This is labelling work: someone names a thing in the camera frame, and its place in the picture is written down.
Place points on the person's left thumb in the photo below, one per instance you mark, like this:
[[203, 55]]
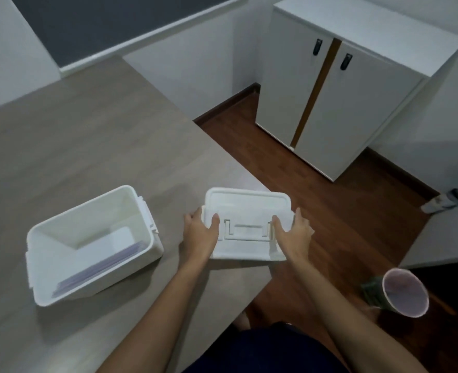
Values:
[[214, 224]]

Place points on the green waste bin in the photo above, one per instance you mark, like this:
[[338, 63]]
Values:
[[398, 293]]

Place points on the white plastic box lid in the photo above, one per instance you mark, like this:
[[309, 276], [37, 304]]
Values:
[[246, 225]]

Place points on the dark blue trousers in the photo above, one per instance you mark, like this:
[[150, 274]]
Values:
[[267, 351]]

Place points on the white cabinet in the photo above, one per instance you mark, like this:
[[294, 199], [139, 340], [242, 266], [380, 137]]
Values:
[[353, 81]]

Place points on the white plastic storage box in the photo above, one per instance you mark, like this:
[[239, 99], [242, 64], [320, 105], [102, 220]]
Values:
[[93, 244]]

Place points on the person's right thumb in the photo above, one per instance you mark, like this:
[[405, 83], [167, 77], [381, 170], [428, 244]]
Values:
[[278, 226]]

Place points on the person's left forearm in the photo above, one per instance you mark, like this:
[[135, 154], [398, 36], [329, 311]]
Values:
[[157, 318]]

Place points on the stack of papers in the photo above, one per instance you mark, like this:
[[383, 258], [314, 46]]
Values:
[[99, 264]]

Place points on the person's right hand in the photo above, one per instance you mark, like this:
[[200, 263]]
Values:
[[295, 240]]

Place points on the person's right forearm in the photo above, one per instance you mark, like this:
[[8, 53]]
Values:
[[345, 318]]

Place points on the white bottle with dark cap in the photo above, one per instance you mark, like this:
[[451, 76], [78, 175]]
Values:
[[442, 200]]

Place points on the dark wall board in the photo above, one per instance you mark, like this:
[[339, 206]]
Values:
[[108, 23]]

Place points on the person's left hand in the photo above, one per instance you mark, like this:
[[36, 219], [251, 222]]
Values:
[[196, 238]]

